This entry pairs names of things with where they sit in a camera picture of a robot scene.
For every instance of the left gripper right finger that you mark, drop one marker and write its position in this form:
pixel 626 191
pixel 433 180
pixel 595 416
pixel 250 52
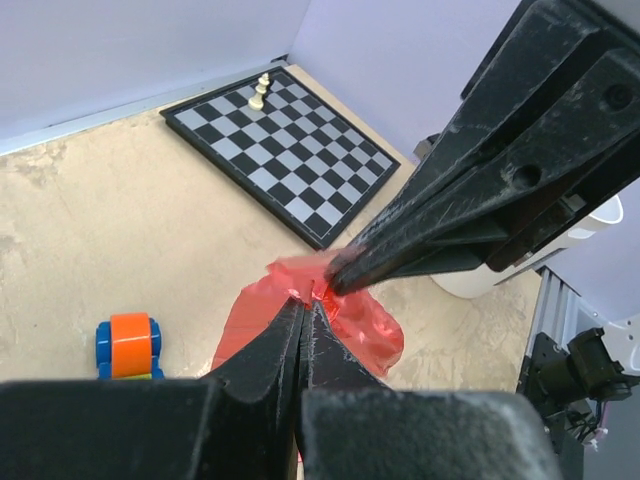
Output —
pixel 425 435

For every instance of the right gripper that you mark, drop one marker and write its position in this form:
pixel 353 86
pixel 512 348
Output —
pixel 548 128

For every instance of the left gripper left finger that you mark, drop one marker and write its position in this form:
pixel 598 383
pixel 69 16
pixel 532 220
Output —
pixel 150 425

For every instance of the colourful toy block car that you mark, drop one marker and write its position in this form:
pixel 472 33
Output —
pixel 128 346

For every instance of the aluminium front rail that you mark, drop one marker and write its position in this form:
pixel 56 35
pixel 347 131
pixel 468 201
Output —
pixel 560 311

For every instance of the red trash bag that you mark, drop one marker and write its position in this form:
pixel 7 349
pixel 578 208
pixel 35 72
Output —
pixel 360 322

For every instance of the white chess piece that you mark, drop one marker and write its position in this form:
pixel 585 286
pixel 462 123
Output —
pixel 256 102

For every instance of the black white chessboard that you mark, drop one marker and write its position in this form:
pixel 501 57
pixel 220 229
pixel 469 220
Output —
pixel 298 157

